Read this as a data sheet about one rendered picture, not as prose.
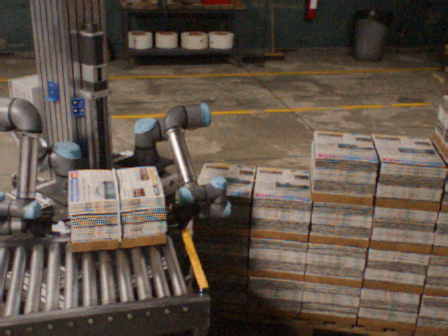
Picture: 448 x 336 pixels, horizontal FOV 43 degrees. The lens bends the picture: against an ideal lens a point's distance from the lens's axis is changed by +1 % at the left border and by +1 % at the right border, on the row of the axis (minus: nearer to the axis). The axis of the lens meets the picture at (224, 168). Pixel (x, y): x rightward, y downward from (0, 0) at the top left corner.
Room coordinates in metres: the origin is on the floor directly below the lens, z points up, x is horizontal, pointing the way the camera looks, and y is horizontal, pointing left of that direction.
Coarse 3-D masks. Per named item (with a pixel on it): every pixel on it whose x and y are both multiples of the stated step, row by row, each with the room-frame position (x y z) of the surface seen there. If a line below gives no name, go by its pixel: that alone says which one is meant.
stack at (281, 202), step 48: (240, 192) 2.47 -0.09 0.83; (288, 192) 2.49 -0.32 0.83; (192, 240) 2.46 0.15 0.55; (240, 240) 2.43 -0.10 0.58; (288, 240) 2.42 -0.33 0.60; (384, 240) 2.36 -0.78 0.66; (432, 240) 2.33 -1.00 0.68; (192, 288) 2.46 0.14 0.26; (240, 288) 2.43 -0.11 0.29; (288, 288) 2.40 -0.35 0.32; (336, 288) 2.38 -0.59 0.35
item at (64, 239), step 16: (16, 240) 2.00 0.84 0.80; (32, 240) 2.00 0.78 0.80; (48, 240) 2.01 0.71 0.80; (64, 240) 2.01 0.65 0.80; (176, 240) 2.12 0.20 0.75; (64, 256) 2.00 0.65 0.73; (80, 256) 2.02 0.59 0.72; (96, 256) 2.04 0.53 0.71; (112, 256) 2.05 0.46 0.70; (128, 256) 2.07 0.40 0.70; (144, 256) 2.09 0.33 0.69
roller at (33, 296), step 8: (32, 248) 1.97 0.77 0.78; (40, 248) 1.95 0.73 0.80; (32, 256) 1.90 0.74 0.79; (40, 256) 1.89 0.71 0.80; (32, 264) 1.84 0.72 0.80; (40, 264) 1.84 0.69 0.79; (32, 272) 1.78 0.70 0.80; (40, 272) 1.79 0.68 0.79; (32, 280) 1.73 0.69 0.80; (40, 280) 1.74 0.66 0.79; (32, 288) 1.68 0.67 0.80; (40, 288) 1.70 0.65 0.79; (32, 296) 1.63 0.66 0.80; (40, 296) 1.66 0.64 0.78; (32, 304) 1.59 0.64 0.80; (24, 312) 1.56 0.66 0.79; (32, 312) 1.55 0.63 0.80
